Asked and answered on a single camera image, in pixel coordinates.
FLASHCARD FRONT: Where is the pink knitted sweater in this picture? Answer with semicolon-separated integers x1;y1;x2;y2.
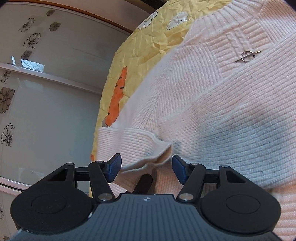
96;1;295;240

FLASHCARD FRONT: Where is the white floral wardrobe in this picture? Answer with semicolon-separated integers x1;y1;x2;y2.
1;1;129;240

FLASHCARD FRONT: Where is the yellow carrot print bedspread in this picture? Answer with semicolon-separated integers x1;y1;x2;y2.
89;0;232;197

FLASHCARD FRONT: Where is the metal ring brooch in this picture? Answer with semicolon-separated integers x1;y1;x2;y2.
234;50;261;63

